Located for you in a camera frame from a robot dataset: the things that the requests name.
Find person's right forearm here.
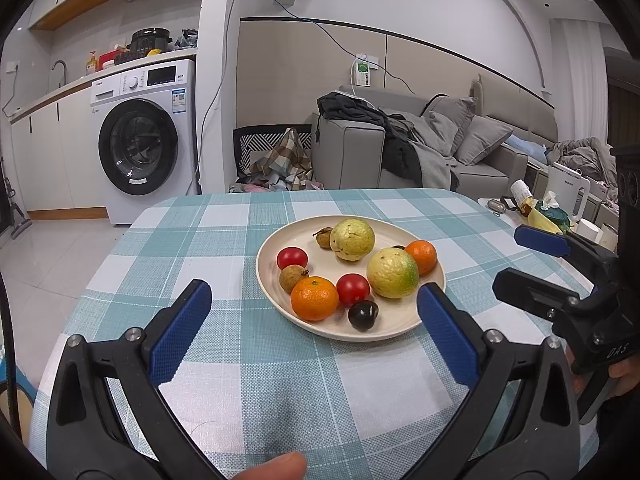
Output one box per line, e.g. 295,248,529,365
595,392,640,466

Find white cup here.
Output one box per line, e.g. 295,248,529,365
600,223,621,253
575,218,603,246

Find orange mandarin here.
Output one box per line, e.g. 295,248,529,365
290,276,340,322
404,240,438,277

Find thin wall cable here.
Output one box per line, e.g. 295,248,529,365
235,0,363,58

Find white curtain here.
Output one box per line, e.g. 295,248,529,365
565,20,608,146

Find grey crumpled clothes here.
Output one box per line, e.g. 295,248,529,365
547,137,621,186

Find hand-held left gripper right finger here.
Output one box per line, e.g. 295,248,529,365
416,282,583,480

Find dark purple plum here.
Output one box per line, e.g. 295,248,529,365
348,300,379,332

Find grey sofa cushion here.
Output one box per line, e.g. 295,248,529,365
424,95,477,156
454,115,514,166

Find white electric kettle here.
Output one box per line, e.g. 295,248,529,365
543,162,592,223

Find red tomato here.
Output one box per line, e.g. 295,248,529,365
276,246,309,271
336,273,371,307

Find black pressure cooker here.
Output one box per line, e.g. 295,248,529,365
127,27,174,58

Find black white patterned basket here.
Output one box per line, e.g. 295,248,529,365
232,125,313,183

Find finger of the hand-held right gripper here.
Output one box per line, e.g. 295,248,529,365
514,225,621,288
492,267,596,333

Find teal checkered tablecloth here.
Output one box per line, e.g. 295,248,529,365
27,189,618,480

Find yellow green guava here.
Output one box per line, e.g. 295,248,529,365
366,247,420,299

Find yellow plastic bag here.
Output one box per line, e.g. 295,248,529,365
520,195,571,233

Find grey hanging cable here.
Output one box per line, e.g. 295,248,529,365
197,0,238,188

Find stick vacuum cleaner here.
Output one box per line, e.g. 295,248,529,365
2,157,33,239

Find plaid cloth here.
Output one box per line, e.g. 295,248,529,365
248,128,315,186

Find pile of clothes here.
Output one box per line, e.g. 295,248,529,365
229,175,326,193

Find white kitchen counter cabinet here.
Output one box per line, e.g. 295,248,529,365
10,72,108,211

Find dark clothes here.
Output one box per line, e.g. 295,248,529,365
316,91,426,181

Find red box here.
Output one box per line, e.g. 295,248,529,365
98,50,128,71

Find grey blanket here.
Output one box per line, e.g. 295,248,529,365
395,110,458,192

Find person's right hand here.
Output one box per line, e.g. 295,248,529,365
607,359,640,398

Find cream round plate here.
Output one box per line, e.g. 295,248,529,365
256,215,447,343

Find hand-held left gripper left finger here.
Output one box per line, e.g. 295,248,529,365
45,279,231,480

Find person's left hand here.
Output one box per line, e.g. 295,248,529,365
235,451,308,480

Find grey sofa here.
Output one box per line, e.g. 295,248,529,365
311,75,558,191

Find white washing machine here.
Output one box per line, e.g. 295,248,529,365
90,58,201,226

